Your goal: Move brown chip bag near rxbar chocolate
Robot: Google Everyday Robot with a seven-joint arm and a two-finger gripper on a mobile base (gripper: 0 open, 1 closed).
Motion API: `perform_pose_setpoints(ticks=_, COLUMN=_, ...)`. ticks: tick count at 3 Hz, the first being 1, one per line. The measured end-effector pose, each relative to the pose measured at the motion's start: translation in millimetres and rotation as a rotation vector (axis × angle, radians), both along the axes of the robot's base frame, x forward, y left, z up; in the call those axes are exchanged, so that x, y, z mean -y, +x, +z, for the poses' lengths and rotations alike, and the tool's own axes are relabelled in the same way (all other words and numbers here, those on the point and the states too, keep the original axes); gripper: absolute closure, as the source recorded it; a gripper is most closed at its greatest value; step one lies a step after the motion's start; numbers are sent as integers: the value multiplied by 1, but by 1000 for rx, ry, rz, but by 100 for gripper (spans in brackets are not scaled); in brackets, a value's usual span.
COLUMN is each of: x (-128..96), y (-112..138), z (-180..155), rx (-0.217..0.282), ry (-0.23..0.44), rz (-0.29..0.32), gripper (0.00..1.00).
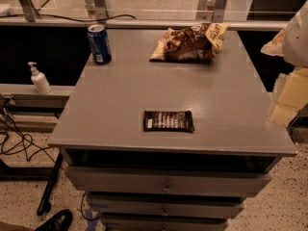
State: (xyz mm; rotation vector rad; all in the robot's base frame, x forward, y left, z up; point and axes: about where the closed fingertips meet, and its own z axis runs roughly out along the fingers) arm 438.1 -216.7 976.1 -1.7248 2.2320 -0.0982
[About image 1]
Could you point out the white pump bottle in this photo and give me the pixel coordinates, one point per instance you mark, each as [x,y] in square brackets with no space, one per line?
[39,79]

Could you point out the metal railing frame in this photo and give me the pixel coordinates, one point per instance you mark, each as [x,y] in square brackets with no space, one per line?
[138,13]

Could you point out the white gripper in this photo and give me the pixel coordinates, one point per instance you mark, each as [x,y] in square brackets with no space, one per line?
[297,40]

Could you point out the black shoe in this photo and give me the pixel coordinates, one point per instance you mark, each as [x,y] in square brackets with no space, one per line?
[59,222]

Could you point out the black table leg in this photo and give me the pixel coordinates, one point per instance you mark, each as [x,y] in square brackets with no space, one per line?
[45,205]

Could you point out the brown chip bag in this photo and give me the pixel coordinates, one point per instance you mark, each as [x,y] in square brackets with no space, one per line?
[201,42]

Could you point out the black rxbar chocolate bar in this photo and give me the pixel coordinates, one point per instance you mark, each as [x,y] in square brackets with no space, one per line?
[162,121]

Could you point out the grey drawer cabinet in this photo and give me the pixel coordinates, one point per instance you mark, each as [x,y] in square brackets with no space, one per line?
[169,147]

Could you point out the blue soda can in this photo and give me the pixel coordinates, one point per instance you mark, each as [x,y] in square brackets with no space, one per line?
[99,43]

